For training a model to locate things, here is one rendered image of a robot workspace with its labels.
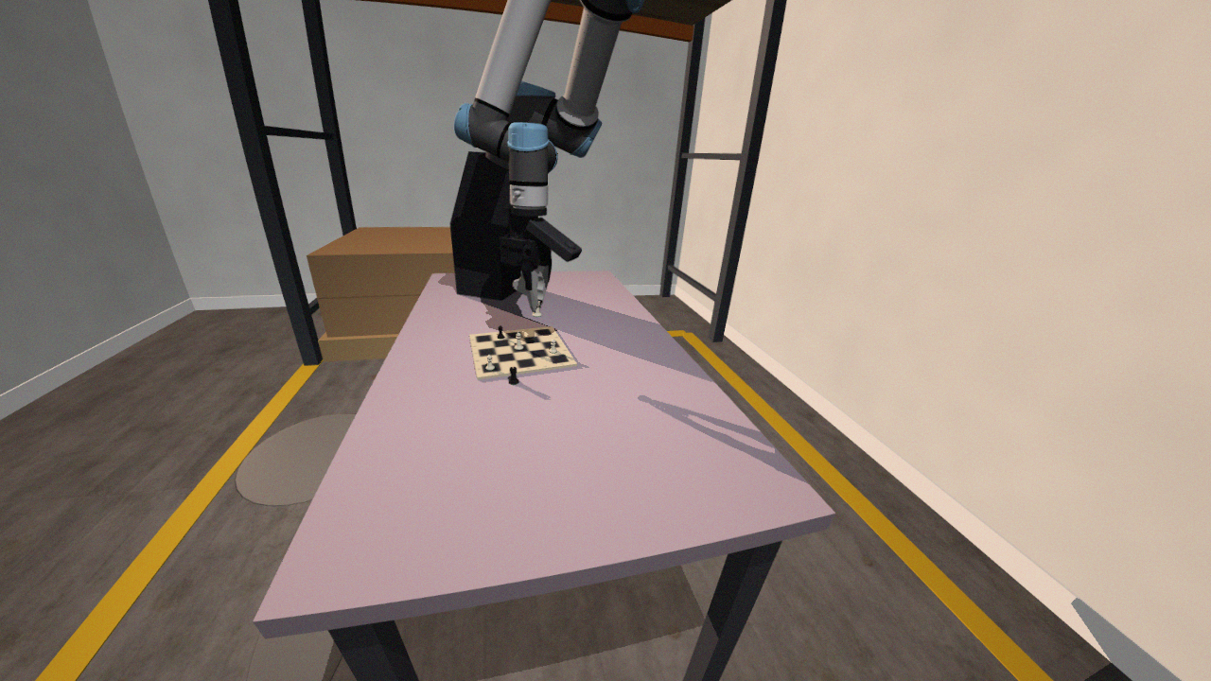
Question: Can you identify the chessboard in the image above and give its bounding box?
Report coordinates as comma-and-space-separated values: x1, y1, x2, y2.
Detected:
469, 326, 576, 379

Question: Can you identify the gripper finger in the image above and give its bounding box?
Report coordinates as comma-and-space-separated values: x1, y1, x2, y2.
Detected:
535, 251, 552, 309
513, 252, 539, 313

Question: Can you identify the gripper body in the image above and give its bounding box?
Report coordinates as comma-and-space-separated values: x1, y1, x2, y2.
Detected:
500, 206, 551, 269

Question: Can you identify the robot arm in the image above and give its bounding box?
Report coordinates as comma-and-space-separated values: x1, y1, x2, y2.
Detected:
454, 0, 644, 262

